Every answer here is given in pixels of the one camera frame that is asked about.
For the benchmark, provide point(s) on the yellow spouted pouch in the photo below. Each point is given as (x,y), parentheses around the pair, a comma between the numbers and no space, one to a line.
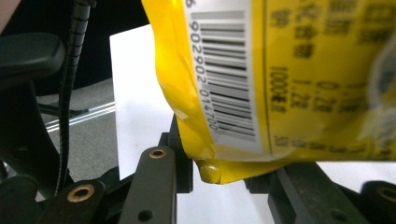
(280,93)

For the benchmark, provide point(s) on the white table sheet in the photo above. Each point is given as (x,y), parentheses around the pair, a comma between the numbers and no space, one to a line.
(140,109)

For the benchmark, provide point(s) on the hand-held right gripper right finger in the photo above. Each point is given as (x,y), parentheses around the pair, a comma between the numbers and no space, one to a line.
(261,184)

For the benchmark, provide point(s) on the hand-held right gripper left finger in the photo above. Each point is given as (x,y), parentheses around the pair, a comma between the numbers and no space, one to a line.
(183,174)

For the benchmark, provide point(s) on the black curtain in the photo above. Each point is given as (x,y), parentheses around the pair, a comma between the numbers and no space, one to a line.
(118,15)

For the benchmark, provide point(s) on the black metal stand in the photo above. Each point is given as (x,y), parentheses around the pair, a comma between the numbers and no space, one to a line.
(62,110)

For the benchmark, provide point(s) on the metal floor rail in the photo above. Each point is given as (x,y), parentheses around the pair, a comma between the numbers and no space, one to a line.
(93,112)

